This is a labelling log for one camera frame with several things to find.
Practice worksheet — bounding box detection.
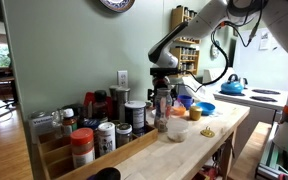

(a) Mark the gold perforated sink strainer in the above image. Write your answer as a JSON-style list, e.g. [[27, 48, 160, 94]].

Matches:
[[200, 127, 215, 138]]

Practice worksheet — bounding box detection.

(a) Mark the wooden spice tray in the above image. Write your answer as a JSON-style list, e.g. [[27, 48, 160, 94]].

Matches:
[[36, 123, 159, 180]]

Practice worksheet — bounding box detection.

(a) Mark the white lidded spice shaker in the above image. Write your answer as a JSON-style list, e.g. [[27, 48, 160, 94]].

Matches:
[[98, 122, 116, 156]]

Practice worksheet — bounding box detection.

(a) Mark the white electric stove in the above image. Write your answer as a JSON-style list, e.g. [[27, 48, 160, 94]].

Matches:
[[202, 67, 288, 161]]

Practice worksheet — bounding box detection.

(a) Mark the gold lidded small jar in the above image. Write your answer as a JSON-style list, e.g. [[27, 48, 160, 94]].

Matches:
[[189, 106, 202, 121]]

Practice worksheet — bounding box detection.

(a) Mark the white wall power outlet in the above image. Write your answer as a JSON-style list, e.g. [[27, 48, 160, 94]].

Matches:
[[117, 70, 128, 87]]

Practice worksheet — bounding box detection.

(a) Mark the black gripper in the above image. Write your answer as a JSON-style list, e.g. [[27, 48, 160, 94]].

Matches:
[[150, 68, 179, 89]]

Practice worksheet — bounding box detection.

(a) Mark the light blue plastic bowl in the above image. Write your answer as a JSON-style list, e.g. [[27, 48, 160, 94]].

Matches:
[[197, 102, 215, 116]]

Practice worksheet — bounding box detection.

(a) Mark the black lidded small jar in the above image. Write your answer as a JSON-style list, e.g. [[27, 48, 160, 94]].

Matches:
[[116, 123, 132, 147]]

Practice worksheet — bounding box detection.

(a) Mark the small white capped bottle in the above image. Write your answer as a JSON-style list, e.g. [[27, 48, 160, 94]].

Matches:
[[62, 108, 77, 136]]

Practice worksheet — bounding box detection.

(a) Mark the stainless steel shaker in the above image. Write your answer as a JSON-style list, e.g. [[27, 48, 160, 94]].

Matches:
[[116, 87, 130, 122]]

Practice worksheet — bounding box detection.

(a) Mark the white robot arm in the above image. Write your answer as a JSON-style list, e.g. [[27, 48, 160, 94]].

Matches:
[[148, 0, 288, 152]]

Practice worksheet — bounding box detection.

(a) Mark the labeled clear plastic bottle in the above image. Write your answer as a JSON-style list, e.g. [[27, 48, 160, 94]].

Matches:
[[154, 88, 172, 132]]

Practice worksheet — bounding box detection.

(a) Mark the dark blue salt canister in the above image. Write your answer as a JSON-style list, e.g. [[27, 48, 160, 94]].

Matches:
[[125, 101, 146, 136]]

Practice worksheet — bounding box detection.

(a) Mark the lower wooden spice rack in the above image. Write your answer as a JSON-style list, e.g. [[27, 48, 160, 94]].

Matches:
[[171, 46, 199, 76]]

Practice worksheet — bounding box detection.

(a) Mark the dark blue plastic cup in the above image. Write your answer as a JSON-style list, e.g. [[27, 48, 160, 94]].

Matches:
[[177, 95, 194, 109]]

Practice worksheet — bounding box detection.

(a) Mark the red lidded spice jar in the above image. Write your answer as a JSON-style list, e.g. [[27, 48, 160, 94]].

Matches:
[[70, 128, 95, 168]]

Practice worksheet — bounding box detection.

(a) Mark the white box in tray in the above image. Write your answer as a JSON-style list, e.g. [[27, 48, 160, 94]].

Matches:
[[29, 111, 53, 144]]

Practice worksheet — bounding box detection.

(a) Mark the blue tea kettle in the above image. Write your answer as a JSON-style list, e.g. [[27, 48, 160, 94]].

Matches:
[[221, 74, 244, 94]]

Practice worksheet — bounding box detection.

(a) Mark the white paper bag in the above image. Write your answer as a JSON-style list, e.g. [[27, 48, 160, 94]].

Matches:
[[179, 76, 215, 102]]

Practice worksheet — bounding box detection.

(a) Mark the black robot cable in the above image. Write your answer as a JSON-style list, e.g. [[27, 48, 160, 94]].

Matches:
[[175, 0, 268, 94]]

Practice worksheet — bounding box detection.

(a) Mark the dark sauce bottle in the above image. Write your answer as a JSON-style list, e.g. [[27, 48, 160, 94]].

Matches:
[[92, 90, 109, 123]]

